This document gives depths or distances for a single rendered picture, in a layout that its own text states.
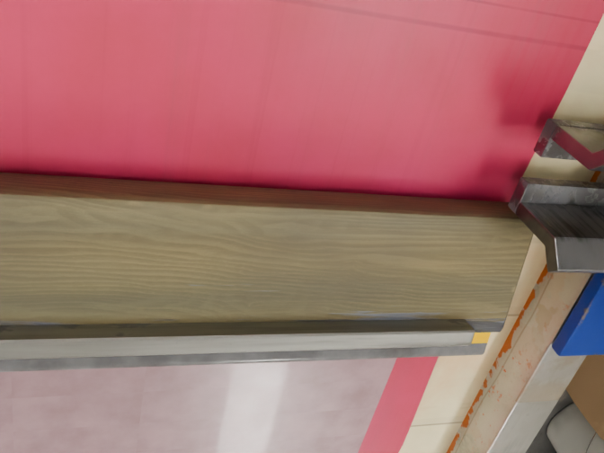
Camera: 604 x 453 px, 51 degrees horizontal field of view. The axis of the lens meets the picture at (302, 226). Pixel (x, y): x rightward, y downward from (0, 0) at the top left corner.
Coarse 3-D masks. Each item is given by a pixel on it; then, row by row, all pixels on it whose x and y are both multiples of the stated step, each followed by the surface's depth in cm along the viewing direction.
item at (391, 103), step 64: (192, 0) 27; (256, 0) 28; (320, 0) 28; (384, 0) 29; (448, 0) 30; (512, 0) 31; (576, 0) 32; (192, 64) 28; (256, 64) 29; (320, 64) 30; (384, 64) 31; (448, 64) 32; (512, 64) 33; (576, 64) 34; (192, 128) 30; (256, 128) 31; (320, 128) 32; (384, 128) 33; (448, 128) 34; (512, 128) 35; (384, 192) 35; (448, 192) 37; (512, 192) 38; (192, 384) 40; (256, 384) 42; (320, 384) 44; (384, 384) 45; (192, 448) 44; (256, 448) 46; (320, 448) 48; (384, 448) 50
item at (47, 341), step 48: (0, 336) 28; (48, 336) 29; (96, 336) 29; (144, 336) 30; (192, 336) 31; (240, 336) 31; (288, 336) 32; (336, 336) 33; (384, 336) 34; (432, 336) 35
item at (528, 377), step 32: (544, 288) 43; (576, 288) 40; (544, 320) 42; (512, 352) 45; (544, 352) 42; (512, 384) 45; (544, 384) 44; (480, 416) 49; (512, 416) 46; (544, 416) 47; (480, 448) 49; (512, 448) 48
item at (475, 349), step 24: (0, 360) 31; (24, 360) 31; (48, 360) 31; (72, 360) 32; (96, 360) 32; (120, 360) 33; (144, 360) 33; (168, 360) 33; (192, 360) 34; (216, 360) 34; (240, 360) 35; (264, 360) 35; (288, 360) 36; (312, 360) 36
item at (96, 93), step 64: (0, 0) 25; (64, 0) 26; (128, 0) 26; (0, 64) 26; (64, 64) 27; (128, 64) 28; (0, 128) 28; (64, 128) 29; (128, 128) 29; (0, 384) 36; (64, 384) 38; (128, 384) 39; (0, 448) 39; (64, 448) 41; (128, 448) 42
